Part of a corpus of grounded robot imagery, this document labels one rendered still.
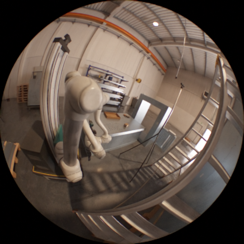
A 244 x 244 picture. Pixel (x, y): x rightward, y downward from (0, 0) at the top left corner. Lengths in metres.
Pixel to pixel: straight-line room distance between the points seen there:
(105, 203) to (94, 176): 0.56
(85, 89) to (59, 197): 1.56
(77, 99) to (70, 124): 0.14
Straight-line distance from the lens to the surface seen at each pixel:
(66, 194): 1.56
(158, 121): 2.37
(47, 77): 0.63
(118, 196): 1.58
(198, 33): 7.71
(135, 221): 0.53
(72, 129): 0.35
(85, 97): 0.23
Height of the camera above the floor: 1.50
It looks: 25 degrees down
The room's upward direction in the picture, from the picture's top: 22 degrees clockwise
